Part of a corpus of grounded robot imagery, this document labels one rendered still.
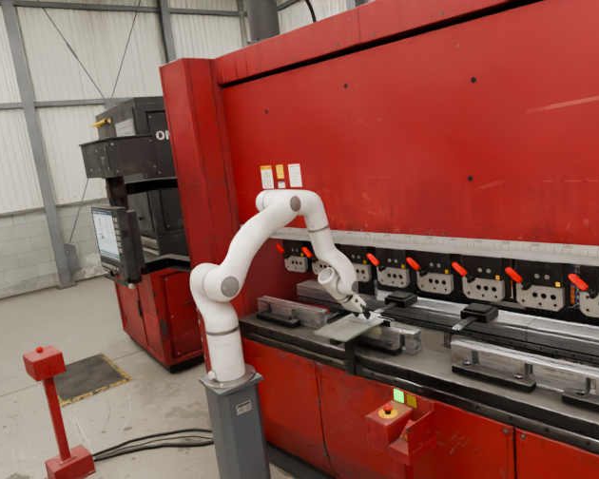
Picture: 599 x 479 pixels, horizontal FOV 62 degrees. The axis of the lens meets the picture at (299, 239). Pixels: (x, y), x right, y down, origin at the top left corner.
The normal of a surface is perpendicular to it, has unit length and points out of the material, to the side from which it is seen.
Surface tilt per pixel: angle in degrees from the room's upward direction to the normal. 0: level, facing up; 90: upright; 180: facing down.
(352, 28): 90
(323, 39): 90
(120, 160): 90
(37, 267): 90
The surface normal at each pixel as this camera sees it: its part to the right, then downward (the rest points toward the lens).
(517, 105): -0.72, 0.22
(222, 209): 0.69, 0.06
